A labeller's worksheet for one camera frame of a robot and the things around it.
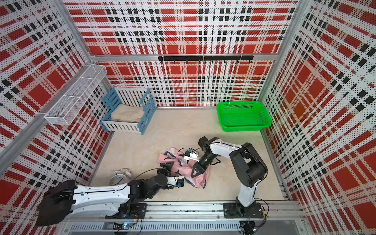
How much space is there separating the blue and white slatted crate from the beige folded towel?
1 cm

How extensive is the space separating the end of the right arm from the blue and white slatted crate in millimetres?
499

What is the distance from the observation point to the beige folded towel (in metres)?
1.07

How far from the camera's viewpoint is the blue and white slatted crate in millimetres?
1034

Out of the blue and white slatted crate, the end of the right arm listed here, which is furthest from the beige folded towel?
the end of the right arm

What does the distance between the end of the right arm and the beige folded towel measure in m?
0.55

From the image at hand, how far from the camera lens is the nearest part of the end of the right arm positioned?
2.48ft
